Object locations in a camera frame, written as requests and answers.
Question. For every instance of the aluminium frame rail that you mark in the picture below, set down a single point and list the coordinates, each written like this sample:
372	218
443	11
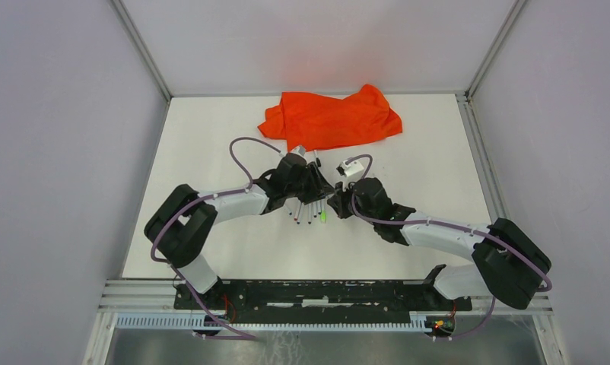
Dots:
166	296

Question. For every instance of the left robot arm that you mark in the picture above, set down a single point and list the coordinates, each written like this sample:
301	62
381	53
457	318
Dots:
180	227

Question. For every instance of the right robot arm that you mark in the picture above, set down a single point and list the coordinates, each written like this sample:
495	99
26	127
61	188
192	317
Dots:
502	261

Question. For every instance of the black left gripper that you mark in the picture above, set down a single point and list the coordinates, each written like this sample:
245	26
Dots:
318	185

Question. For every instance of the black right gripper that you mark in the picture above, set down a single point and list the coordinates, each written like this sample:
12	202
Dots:
338	200

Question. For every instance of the black pen near cloth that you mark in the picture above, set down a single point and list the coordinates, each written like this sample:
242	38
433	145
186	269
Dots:
316	158

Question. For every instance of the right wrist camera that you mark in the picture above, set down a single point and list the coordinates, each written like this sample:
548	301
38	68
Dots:
350	169

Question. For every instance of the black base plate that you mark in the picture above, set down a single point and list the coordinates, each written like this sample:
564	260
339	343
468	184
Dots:
315	316

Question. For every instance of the orange cloth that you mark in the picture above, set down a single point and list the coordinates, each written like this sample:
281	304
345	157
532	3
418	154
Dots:
318	122

